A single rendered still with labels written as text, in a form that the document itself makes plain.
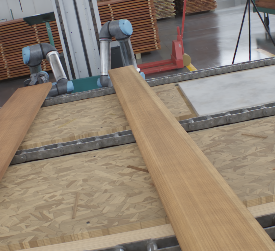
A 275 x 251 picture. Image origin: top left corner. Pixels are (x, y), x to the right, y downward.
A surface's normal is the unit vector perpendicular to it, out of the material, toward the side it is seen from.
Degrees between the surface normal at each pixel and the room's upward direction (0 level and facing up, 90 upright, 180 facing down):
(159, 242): 90
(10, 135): 0
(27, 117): 0
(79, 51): 90
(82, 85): 90
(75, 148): 90
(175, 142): 0
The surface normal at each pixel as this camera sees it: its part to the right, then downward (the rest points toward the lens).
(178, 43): 0.00, -0.12
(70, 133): -0.17, -0.93
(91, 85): 0.00, 0.33
